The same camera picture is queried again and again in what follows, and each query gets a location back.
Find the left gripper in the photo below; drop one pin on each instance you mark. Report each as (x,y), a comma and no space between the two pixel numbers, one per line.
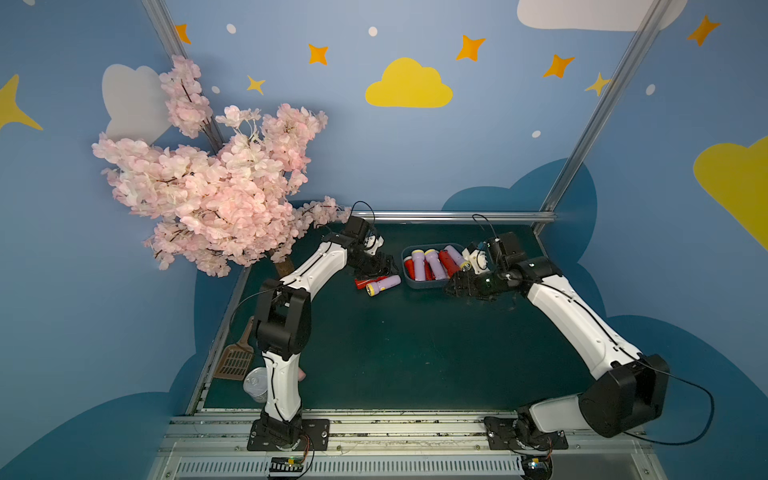
(377,262)

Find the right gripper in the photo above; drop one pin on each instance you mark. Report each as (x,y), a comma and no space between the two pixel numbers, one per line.
(466,282)

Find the purple flashlight bottom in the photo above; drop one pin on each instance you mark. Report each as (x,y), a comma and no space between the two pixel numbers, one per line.
(460,261)

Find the purple flashlight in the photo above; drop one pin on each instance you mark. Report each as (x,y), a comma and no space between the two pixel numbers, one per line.
(436,267)
(385,283)
(460,261)
(418,260)

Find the red flashlight white head top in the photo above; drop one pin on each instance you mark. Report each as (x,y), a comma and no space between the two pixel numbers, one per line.
(409,267)

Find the clear blue storage box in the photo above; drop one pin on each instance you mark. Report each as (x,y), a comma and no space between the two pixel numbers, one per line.
(427,284)

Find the large red flashlight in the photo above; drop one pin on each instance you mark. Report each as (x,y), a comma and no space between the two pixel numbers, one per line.
(429,275)

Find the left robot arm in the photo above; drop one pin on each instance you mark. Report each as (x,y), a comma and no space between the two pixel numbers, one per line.
(282,321)

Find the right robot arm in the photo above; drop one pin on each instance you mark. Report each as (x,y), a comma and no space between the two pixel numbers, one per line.
(629,388)

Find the pink cherry blossom tree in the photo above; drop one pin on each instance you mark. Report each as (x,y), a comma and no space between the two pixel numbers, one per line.
(224,208)

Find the silver tin can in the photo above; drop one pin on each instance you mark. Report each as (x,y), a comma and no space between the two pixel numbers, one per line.
(256,385)

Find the brown litter scoop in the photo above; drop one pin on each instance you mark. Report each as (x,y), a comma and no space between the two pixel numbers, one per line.
(234,363)

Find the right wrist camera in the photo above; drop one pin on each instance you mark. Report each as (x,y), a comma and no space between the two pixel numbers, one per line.
(477,260)

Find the tree base plate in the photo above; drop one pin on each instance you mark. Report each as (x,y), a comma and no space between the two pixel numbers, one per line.
(284,267)

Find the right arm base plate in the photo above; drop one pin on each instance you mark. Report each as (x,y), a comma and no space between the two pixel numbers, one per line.
(504,433)

